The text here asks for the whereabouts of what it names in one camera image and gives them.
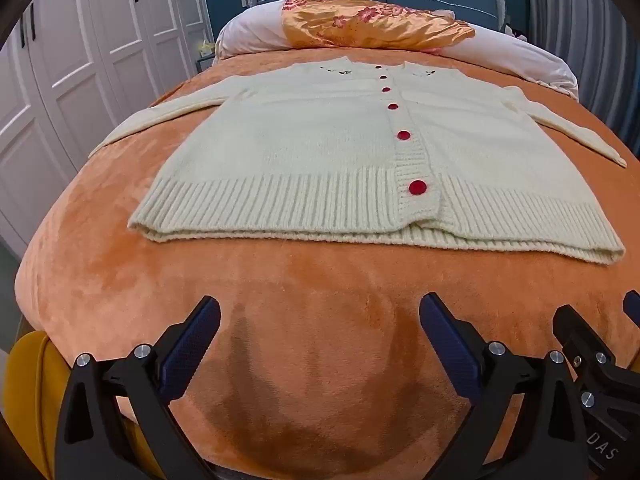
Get orange floral satin pillow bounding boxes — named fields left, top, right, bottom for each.
left=280, top=0, right=476, bottom=53

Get orange plush blanket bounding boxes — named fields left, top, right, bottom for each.
left=15, top=45, right=640, bottom=480

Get white pillow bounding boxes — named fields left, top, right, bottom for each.
left=215, top=0, right=581, bottom=98

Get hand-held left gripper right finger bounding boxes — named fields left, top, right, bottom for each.
left=419, top=292, right=591, bottom=480

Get grey curtain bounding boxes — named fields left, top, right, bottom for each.
left=525, top=0, right=640, bottom=156

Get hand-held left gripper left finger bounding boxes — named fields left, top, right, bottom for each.
left=55, top=296, right=221, bottom=480

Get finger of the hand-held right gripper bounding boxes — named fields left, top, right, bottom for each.
left=554, top=304, right=618, bottom=378
left=622, top=290, right=640, bottom=327

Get yellow stool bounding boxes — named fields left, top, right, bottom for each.
left=0, top=330, right=168, bottom=480

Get white panelled wardrobe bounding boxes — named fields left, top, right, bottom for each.
left=0, top=0, right=207, bottom=261

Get cream knit cardigan red buttons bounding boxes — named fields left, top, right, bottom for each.
left=90, top=59, right=628, bottom=266

